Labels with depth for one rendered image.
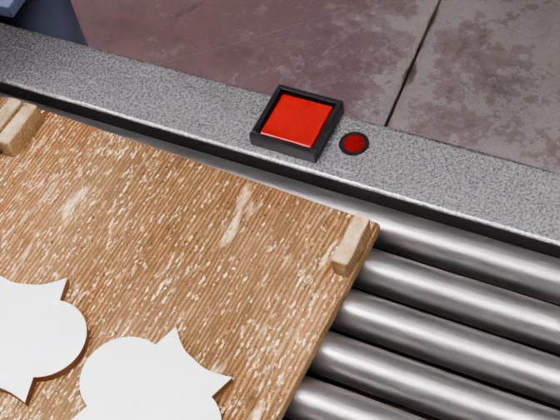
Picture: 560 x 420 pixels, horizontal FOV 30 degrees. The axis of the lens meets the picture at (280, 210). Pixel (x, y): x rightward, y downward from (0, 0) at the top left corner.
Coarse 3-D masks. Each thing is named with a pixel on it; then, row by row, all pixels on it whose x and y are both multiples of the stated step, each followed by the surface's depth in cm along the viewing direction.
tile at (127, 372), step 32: (96, 352) 95; (128, 352) 95; (160, 352) 94; (96, 384) 93; (128, 384) 93; (160, 384) 92; (192, 384) 92; (224, 384) 92; (96, 416) 91; (128, 416) 91; (160, 416) 91; (192, 416) 90
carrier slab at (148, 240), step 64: (64, 128) 113; (0, 192) 109; (64, 192) 108; (128, 192) 107; (192, 192) 106; (256, 192) 105; (0, 256) 104; (64, 256) 103; (128, 256) 102; (192, 256) 101; (256, 256) 100; (320, 256) 99; (128, 320) 98; (192, 320) 97; (256, 320) 96; (320, 320) 95; (64, 384) 95; (256, 384) 92
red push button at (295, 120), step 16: (288, 96) 113; (272, 112) 112; (288, 112) 111; (304, 112) 111; (320, 112) 111; (272, 128) 110; (288, 128) 110; (304, 128) 110; (320, 128) 110; (304, 144) 108
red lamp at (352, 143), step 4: (352, 136) 110; (356, 136) 110; (344, 140) 110; (348, 140) 110; (352, 140) 110; (356, 140) 110; (360, 140) 110; (344, 144) 110; (348, 144) 109; (352, 144) 109; (356, 144) 109; (360, 144) 109; (348, 148) 109; (352, 148) 109; (356, 148) 109; (360, 148) 109
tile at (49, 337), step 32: (0, 288) 100; (32, 288) 100; (64, 288) 100; (0, 320) 98; (32, 320) 98; (64, 320) 97; (0, 352) 96; (32, 352) 96; (64, 352) 95; (0, 384) 94; (32, 384) 94
